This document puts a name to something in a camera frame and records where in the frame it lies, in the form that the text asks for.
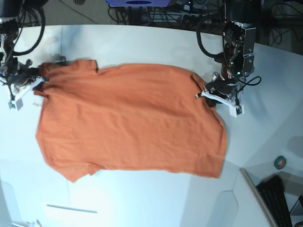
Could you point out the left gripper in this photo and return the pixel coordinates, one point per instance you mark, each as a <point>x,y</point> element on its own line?
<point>224,85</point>

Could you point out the black keyboard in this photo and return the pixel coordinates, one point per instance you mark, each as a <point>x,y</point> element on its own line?
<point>272,192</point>

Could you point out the green tape roll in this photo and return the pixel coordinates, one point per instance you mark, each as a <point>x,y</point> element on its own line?
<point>280,162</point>

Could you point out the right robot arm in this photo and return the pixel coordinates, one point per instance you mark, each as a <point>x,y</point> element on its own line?
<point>13,14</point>

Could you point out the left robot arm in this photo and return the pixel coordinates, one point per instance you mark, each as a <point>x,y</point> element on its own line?
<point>239,19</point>

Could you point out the orange t-shirt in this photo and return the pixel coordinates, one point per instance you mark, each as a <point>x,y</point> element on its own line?
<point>127,117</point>

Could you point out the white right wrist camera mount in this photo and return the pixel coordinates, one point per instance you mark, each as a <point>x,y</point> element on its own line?
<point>16,92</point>

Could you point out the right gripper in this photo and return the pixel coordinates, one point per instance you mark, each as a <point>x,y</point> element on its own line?
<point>13,73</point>

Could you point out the white paper sheet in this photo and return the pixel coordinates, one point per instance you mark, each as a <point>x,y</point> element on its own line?
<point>70,216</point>

